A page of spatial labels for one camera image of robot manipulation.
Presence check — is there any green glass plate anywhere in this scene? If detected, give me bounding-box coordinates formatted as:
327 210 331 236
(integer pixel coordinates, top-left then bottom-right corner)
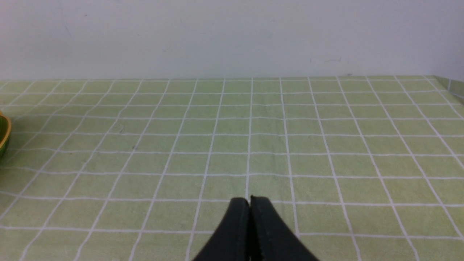
0 111 12 159

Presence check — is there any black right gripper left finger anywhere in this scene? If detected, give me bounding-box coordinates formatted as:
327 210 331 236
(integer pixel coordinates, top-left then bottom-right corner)
194 197 250 261

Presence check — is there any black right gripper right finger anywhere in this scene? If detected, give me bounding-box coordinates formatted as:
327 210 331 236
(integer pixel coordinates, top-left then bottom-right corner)
250 196 318 261

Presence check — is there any green checkered tablecloth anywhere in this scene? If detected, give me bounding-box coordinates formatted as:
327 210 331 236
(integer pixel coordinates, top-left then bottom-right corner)
1 76 464 261

